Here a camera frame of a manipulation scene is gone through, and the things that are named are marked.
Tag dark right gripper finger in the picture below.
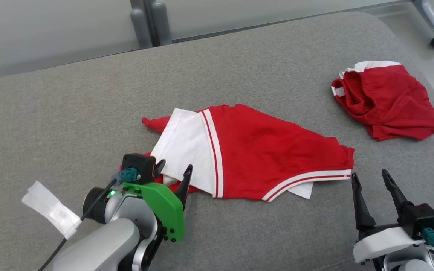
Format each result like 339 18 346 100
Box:
381 169 414 216
351 172 376 231

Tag grey metal frame post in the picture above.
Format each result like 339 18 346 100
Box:
129 0 173 50

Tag grey leg with black caster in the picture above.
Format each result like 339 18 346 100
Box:
413 0 434 50

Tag red and white shirt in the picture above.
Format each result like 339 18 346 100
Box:
141 104 355 203

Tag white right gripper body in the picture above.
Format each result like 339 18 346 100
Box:
352 223 427 264

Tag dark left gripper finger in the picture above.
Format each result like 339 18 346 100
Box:
173 164 194 210
153 159 167 178

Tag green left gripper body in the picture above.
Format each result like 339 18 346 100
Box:
122 181 186 243

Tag white tape label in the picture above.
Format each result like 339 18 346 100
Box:
21 180 83 241

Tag red shorts with white stripes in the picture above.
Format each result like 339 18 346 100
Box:
330 60 434 142

